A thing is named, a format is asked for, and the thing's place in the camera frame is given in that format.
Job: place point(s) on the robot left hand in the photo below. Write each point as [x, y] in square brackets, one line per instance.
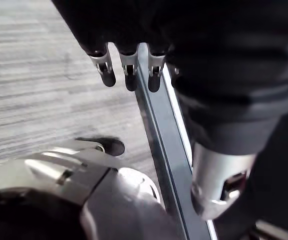
[208, 50]

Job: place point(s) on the robot silver leg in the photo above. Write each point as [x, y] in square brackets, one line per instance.
[84, 185]

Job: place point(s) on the grey metal frame rail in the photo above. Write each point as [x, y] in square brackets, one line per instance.
[170, 150]

